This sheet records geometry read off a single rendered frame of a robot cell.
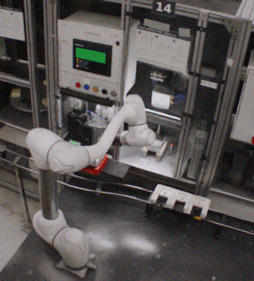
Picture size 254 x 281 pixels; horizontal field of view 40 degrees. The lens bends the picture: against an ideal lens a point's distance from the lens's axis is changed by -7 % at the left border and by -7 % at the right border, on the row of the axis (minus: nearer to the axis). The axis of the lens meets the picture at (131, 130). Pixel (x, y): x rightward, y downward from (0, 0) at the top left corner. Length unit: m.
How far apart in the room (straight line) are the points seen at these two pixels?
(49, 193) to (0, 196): 1.72
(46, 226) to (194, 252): 0.93
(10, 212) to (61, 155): 1.89
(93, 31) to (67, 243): 1.17
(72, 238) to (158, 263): 0.57
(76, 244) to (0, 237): 1.38
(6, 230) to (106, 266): 1.33
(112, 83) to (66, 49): 0.35
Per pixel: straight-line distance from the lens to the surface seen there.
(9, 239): 3.24
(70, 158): 1.62
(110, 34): 2.04
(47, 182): 1.86
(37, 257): 2.27
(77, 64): 2.19
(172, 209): 2.33
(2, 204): 3.51
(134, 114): 1.99
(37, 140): 1.72
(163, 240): 2.36
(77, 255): 2.04
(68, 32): 2.17
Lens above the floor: 2.56
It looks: 37 degrees down
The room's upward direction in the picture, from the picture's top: 5 degrees clockwise
